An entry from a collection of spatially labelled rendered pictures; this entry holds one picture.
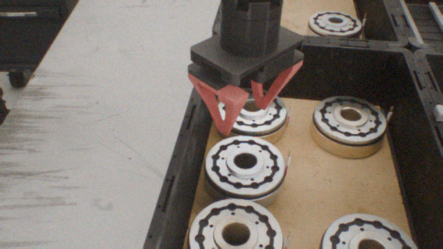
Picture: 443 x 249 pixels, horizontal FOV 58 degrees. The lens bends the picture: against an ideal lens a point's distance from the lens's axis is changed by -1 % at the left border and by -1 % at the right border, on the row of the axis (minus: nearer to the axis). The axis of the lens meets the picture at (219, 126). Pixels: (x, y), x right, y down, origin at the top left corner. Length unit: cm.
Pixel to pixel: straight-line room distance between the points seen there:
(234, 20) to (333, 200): 27
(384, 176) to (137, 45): 72
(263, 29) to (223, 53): 5
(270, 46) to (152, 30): 78
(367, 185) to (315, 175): 7
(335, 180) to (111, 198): 36
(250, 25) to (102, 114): 56
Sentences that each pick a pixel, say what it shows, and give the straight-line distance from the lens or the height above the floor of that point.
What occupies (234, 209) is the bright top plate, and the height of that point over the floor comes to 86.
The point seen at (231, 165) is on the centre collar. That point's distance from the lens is 51.
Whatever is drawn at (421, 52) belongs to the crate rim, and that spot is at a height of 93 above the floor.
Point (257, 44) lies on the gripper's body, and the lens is 38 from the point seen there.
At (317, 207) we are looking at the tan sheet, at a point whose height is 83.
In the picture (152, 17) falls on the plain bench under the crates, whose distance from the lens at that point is 122.
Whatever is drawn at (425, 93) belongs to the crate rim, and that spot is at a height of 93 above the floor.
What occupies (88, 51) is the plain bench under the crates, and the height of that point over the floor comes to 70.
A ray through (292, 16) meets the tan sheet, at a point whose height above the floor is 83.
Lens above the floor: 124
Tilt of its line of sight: 42 degrees down
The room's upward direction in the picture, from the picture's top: straight up
